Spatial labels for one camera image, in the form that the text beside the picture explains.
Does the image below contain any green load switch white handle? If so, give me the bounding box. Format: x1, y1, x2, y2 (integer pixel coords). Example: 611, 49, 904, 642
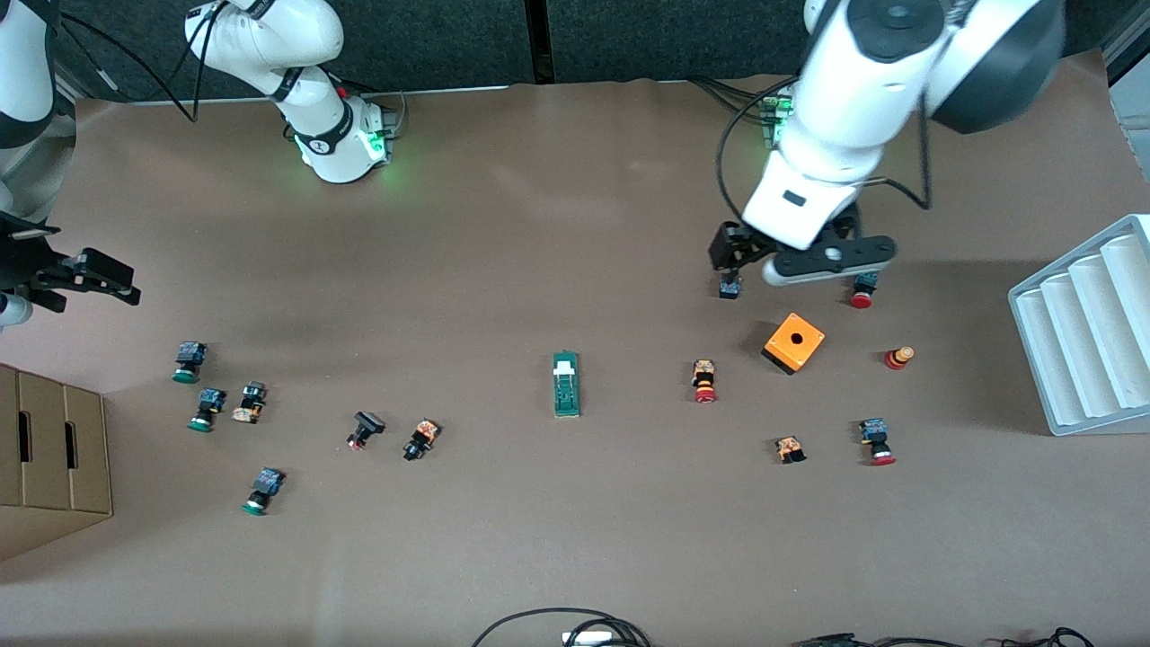
552, 350, 582, 419

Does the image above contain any green push button blue block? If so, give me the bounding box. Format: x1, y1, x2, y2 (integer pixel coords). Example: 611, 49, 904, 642
172, 341, 208, 385
187, 387, 227, 433
241, 466, 287, 517

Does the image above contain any brown cardboard box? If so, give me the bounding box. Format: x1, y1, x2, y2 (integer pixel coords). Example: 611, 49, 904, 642
0, 362, 115, 563

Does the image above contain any grey ridged tray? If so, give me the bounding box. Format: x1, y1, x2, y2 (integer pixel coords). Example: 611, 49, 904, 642
1008, 213, 1150, 438

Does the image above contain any black square red button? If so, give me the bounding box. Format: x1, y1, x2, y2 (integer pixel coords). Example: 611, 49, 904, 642
346, 411, 387, 451

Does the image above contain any black button orange block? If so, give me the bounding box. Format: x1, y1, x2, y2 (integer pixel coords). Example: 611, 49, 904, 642
402, 418, 442, 462

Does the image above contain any brown paper table cover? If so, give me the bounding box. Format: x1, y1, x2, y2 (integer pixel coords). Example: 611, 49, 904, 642
0, 49, 1150, 647

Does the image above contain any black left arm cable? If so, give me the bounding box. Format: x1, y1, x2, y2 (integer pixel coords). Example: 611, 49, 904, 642
716, 76, 933, 227

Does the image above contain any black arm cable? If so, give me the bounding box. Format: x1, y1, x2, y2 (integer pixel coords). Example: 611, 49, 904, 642
54, 0, 226, 122
716, 76, 933, 227

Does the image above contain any orange button enclosure box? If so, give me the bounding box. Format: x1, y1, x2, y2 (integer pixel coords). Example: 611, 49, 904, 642
762, 312, 827, 377

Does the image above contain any black base cable bundle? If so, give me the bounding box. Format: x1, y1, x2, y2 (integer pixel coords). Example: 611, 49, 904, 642
692, 76, 769, 118

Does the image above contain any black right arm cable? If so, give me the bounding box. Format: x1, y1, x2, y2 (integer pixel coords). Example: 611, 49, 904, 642
54, 0, 226, 122

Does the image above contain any black looped cable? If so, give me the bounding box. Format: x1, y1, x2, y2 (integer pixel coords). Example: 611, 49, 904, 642
472, 607, 652, 647

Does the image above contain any thin black curled cable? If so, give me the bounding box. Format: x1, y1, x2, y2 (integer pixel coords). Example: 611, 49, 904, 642
999, 626, 1095, 647

